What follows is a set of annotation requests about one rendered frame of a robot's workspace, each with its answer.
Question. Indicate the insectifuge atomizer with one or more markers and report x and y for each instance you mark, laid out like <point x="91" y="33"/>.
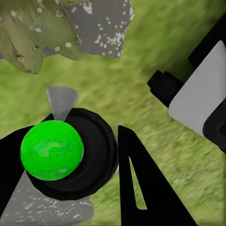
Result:
<point x="72" y="153"/>

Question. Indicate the pot plant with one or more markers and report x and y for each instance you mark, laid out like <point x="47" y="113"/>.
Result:
<point x="27" y="25"/>

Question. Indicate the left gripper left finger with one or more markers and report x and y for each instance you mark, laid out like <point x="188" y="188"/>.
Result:
<point x="11" y="167"/>

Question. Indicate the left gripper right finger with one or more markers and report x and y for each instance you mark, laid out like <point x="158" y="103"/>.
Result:
<point x="164" y="207"/>

